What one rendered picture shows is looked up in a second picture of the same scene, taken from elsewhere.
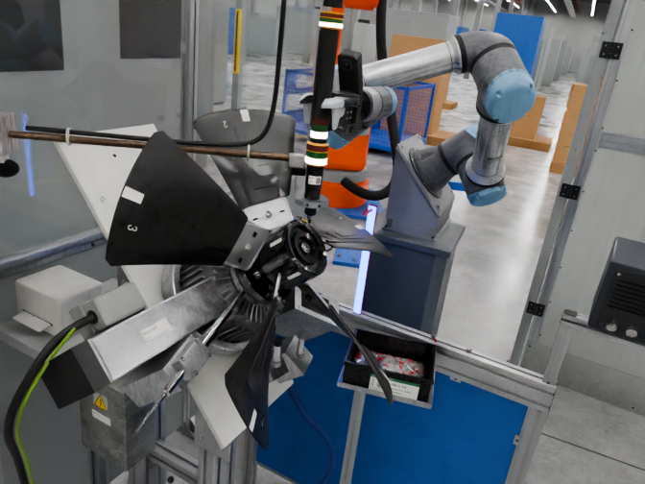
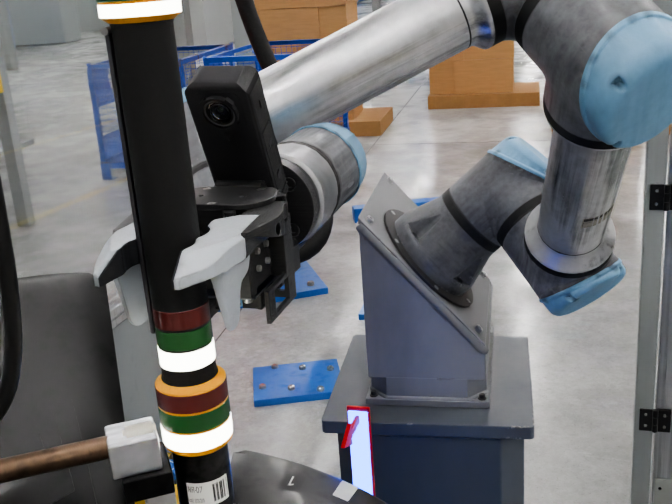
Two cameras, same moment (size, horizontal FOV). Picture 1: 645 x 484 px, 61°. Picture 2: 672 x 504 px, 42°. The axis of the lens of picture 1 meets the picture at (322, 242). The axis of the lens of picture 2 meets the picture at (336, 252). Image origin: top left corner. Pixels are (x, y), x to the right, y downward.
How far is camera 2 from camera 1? 0.58 m
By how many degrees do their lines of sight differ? 9
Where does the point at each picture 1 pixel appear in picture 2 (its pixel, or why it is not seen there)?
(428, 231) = (470, 387)
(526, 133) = (499, 82)
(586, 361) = not seen: outside the picture
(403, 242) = (424, 427)
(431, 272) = (499, 474)
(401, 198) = (394, 329)
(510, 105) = (646, 103)
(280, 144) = (75, 380)
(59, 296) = not seen: outside the picture
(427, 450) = not seen: outside the picture
